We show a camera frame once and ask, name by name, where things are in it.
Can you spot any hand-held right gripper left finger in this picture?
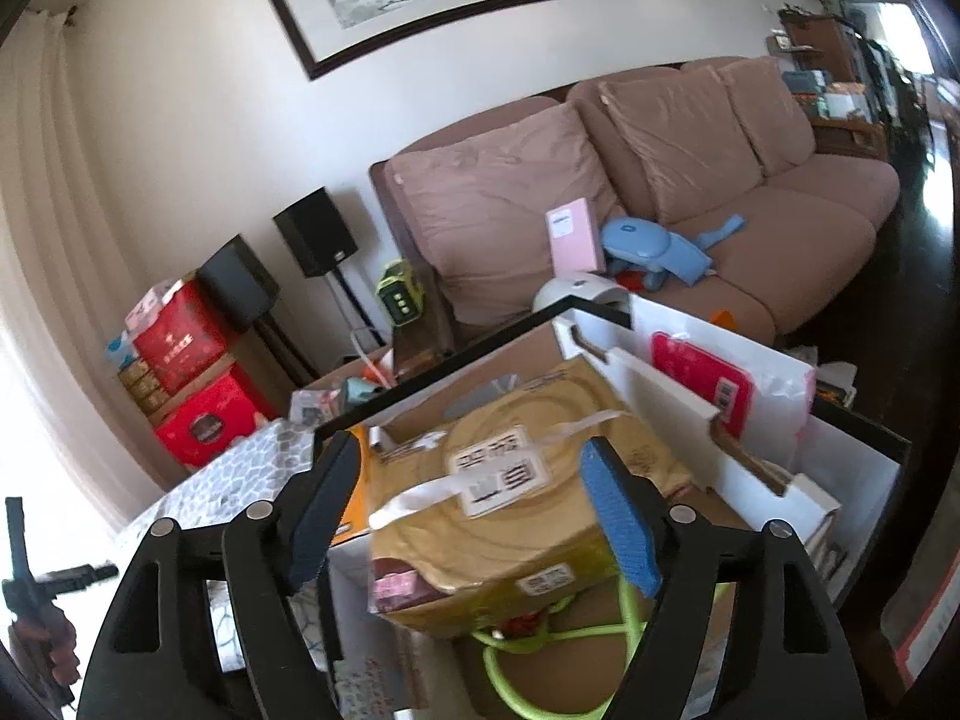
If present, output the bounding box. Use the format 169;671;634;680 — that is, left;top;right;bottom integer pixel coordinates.
79;429;362;720

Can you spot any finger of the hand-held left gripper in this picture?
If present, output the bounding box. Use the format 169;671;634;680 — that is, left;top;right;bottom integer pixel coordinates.
34;561;121;595

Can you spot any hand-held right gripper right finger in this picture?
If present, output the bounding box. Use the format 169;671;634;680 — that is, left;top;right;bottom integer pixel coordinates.
581;436;875;720

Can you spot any green rope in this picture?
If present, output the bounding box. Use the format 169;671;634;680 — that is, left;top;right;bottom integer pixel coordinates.
472;577;732;720

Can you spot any person's left hand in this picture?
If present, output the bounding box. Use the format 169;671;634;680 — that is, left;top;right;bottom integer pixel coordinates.
9;610;82;700

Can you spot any orange flat box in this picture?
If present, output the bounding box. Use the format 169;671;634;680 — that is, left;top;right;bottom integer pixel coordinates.
334;424;376;545

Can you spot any grey patterned blanket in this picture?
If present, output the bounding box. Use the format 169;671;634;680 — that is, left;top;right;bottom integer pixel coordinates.
112;420;331;691

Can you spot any cluttered cardboard box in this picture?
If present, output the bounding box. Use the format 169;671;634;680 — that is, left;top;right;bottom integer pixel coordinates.
291;349;395;428

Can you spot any red gift box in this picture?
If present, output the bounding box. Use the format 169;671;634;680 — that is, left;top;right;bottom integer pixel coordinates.
154;367;271;473

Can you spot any stack of gold boxes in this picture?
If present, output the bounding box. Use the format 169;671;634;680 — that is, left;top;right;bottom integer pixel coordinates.
118;364;166;417

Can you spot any white bag with red pouch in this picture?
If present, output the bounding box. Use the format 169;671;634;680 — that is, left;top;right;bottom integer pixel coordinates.
630;292;817;466

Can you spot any white dome lamp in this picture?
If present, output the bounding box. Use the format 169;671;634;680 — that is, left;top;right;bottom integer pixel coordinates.
531;274;631;314

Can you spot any white tray of clutter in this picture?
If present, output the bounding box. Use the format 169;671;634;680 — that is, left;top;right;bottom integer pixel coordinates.
787;345;860;406

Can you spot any black speaker on stand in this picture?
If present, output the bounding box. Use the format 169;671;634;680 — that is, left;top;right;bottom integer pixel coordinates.
272;187;376;350
196;234;316;391

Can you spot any pink white box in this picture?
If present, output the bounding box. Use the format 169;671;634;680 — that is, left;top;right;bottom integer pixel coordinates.
124;281;185;331

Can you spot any white curtain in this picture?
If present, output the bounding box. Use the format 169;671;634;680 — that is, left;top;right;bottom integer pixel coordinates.
0;7;188;541

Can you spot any red-edged white mat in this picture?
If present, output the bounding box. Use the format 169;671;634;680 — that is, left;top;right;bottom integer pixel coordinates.
896;562;960;691

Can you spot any brown sofa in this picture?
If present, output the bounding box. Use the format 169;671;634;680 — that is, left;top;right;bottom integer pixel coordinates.
367;56;901;361

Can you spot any tan cushion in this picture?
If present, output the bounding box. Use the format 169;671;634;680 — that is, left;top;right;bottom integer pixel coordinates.
716;56;817;177
598;71;766;224
384;101;623;323

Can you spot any wooden side table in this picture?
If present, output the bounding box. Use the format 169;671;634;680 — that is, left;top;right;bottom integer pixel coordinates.
814;116;890;162

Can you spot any wooden cabinet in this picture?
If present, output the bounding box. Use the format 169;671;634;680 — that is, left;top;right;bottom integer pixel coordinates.
780;7;863;83

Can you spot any blue massager with strap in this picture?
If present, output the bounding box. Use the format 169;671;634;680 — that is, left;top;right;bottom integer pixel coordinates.
602;215;747;290

